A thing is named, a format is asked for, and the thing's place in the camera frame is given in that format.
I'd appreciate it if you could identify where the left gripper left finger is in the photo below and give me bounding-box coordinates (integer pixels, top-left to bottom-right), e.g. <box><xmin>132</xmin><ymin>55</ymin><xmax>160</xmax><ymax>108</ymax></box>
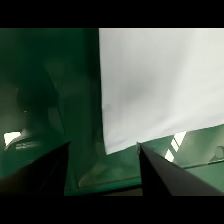
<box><xmin>0</xmin><ymin>141</ymin><xmax>71</xmax><ymax>197</ymax></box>

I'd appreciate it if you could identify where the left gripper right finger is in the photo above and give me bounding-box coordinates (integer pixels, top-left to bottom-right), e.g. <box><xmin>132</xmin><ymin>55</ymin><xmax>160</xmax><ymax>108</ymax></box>
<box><xmin>136</xmin><ymin>142</ymin><xmax>224</xmax><ymax>197</ymax></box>

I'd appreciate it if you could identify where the white shirt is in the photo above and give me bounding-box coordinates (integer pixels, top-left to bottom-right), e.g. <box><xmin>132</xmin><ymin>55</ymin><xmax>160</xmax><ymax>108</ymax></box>
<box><xmin>98</xmin><ymin>28</ymin><xmax>224</xmax><ymax>155</ymax></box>

